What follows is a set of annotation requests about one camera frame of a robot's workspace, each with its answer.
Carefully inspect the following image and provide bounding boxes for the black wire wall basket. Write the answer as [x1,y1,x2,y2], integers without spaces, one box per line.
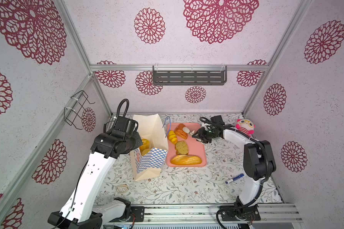
[63,90,95,130]

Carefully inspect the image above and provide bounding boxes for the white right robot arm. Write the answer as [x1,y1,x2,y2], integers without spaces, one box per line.
[193,115,276,226]

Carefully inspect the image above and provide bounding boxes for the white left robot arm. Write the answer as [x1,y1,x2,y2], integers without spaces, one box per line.
[48,99,142,229]

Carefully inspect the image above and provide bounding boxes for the sliced toast bread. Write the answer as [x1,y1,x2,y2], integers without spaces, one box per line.
[175,141,189,155]

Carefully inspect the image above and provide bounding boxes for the cream tape roll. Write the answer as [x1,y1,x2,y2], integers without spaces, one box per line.
[116,184,129,194]

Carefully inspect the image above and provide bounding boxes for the pink plastic tray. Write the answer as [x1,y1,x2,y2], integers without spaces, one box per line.
[166,123,207,167]

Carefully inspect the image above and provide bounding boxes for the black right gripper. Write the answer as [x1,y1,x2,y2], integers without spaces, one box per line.
[191,127,217,143]

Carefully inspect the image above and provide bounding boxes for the blue white marker pen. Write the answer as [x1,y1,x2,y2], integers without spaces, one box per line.
[225,173,244,184]

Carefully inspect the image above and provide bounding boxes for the yellow ring donut bread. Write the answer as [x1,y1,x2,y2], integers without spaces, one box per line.
[139,139,150,152]

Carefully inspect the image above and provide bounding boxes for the checkered paper bag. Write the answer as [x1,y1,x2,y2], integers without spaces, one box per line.
[131,114,171,181]

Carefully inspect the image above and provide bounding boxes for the brown croissant bread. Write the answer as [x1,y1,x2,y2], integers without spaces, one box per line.
[174,123,188,140]

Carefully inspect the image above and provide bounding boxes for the steel tongs cream tips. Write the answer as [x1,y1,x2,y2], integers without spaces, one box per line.
[183,127,195,136]

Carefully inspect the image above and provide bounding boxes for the yellow small bread roll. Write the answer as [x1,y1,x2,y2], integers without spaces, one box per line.
[168,130,178,145]

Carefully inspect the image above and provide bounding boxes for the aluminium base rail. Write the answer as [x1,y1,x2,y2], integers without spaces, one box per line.
[104,203,305,229]

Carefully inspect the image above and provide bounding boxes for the grey wall shelf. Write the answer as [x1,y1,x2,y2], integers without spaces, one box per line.
[152,66,227,86]

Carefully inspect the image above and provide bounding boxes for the pink plush owl toy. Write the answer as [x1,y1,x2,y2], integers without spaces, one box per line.
[236,119,255,136]

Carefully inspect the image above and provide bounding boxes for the long baguette bread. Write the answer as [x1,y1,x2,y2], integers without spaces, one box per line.
[171,155,202,166]

